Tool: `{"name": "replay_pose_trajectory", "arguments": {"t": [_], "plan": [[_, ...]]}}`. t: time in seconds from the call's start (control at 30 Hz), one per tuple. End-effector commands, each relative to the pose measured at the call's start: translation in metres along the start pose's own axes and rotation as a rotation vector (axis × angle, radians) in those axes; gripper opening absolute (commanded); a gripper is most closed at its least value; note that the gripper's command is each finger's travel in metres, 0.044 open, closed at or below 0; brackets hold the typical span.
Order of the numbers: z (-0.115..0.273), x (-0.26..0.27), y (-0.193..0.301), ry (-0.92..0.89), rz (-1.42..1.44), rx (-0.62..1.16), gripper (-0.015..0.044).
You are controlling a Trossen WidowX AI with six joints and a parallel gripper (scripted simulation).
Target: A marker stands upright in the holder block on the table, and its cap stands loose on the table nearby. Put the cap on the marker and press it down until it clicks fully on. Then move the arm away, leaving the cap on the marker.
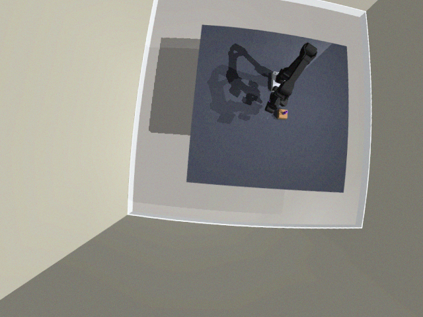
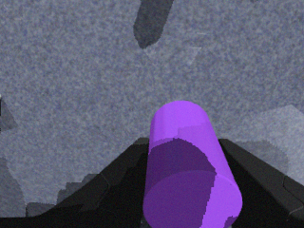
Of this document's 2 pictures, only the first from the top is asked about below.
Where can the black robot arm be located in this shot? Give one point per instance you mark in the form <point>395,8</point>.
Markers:
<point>288,76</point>

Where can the tan block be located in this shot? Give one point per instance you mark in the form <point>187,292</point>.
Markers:
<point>281,116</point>

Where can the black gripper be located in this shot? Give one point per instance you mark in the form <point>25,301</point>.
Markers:
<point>267,108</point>

